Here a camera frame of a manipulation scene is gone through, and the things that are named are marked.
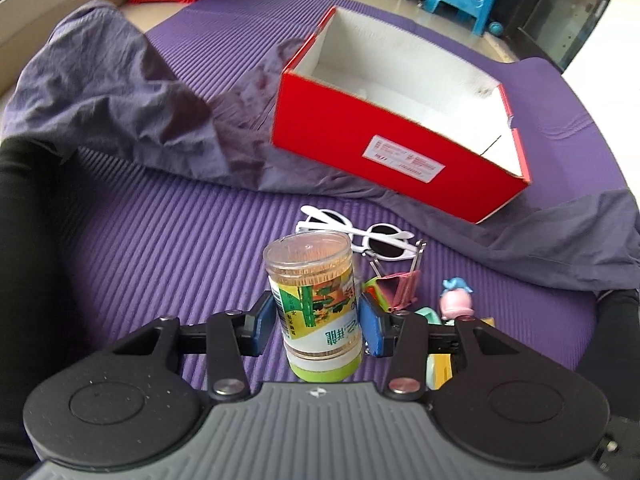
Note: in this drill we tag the small blue ball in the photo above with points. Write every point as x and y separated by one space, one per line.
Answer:
495 28

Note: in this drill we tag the grey purple cloth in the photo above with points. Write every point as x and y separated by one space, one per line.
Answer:
100 85

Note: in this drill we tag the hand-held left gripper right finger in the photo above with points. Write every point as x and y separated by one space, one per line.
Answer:
372 330

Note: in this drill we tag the teal plastic block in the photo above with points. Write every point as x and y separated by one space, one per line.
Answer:
430 316

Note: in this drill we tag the light green cylinder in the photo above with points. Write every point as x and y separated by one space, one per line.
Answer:
371 289

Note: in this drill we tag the pink toy figure blue hair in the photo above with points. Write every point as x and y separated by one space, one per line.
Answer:
456 300

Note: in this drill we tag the clear toothpick jar green lid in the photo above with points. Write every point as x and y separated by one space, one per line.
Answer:
315 310

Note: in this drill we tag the white sunglasses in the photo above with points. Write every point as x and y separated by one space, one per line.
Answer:
385 237

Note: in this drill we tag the dark glass cabinet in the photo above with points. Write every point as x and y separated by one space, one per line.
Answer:
560 5

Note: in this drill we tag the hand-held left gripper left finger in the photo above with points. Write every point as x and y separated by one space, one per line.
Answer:
262 329

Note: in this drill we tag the person's left forearm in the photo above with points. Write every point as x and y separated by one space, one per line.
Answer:
30 260

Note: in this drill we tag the red cardboard box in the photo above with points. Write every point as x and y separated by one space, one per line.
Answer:
350 130

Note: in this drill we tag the pink binder clip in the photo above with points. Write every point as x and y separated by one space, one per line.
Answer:
400 285

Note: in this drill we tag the person's right forearm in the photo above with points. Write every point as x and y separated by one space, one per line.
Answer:
620 320

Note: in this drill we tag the purple ribbed mat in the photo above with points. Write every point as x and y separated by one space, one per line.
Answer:
175 260

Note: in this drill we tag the yellow flat object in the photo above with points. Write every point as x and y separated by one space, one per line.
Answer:
442 372

